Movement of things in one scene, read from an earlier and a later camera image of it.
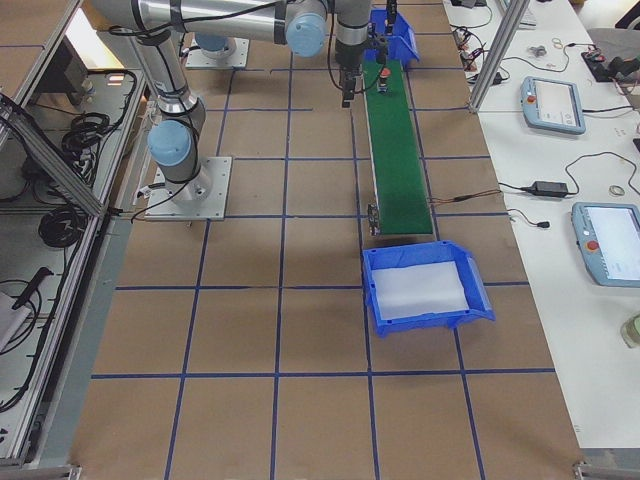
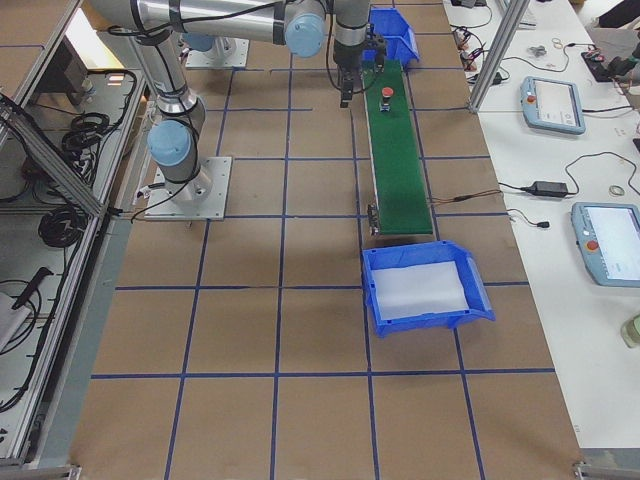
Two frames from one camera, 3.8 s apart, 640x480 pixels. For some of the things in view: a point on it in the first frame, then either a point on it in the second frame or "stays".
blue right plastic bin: x=429 y=285 stays
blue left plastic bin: x=401 y=46 stays
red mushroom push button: x=384 y=73 to x=387 y=92
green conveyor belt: x=400 y=195 stays
